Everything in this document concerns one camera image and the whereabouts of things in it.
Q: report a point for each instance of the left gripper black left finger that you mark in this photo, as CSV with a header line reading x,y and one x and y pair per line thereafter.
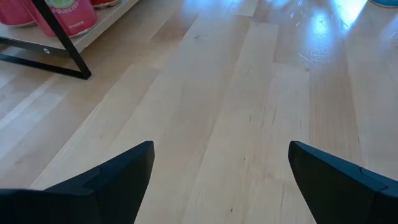
x,y
77,202

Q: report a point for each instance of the blue silver slim energy can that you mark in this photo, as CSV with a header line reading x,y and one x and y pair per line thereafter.
x,y
387,2

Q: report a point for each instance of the wooden shelf with black frame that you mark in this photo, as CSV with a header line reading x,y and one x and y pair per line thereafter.
x,y
105,18

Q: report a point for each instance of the red Coca-Cola can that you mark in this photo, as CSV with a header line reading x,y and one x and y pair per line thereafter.
x,y
104,2

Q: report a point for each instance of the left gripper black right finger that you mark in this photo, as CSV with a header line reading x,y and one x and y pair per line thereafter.
x,y
348,199

